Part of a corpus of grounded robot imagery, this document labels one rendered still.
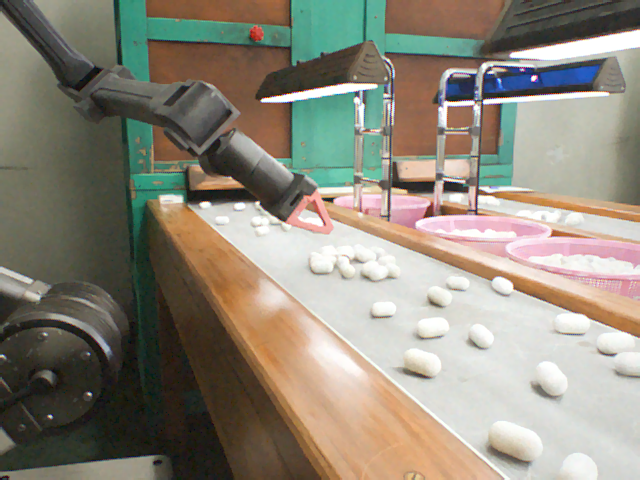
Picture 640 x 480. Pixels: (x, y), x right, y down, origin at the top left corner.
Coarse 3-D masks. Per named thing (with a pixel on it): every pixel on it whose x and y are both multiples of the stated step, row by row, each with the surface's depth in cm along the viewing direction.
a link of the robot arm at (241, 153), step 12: (228, 132) 73; (240, 132) 73; (216, 144) 74; (228, 144) 71; (240, 144) 72; (252, 144) 73; (216, 156) 72; (228, 156) 72; (240, 156) 72; (252, 156) 73; (228, 168) 73; (240, 168) 73; (252, 168) 73; (240, 180) 74
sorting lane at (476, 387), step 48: (240, 240) 112; (288, 240) 112; (336, 240) 112; (384, 240) 112; (288, 288) 78; (336, 288) 78; (384, 288) 78; (480, 288) 78; (384, 336) 60; (528, 336) 60; (576, 336) 60; (432, 384) 49; (480, 384) 49; (528, 384) 49; (576, 384) 49; (624, 384) 49; (480, 432) 41; (576, 432) 41; (624, 432) 41
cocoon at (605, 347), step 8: (600, 336) 55; (608, 336) 55; (616, 336) 55; (624, 336) 55; (600, 344) 55; (608, 344) 54; (616, 344) 54; (624, 344) 54; (632, 344) 54; (608, 352) 55; (616, 352) 55
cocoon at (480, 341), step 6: (474, 330) 57; (480, 330) 57; (486, 330) 57; (474, 336) 57; (480, 336) 56; (486, 336) 56; (492, 336) 56; (480, 342) 56; (486, 342) 56; (492, 342) 56
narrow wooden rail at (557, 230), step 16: (432, 208) 154; (448, 208) 146; (464, 208) 141; (480, 208) 141; (464, 224) 140; (496, 224) 129; (512, 224) 123; (544, 224) 116; (560, 224) 116; (608, 240) 100; (624, 240) 100
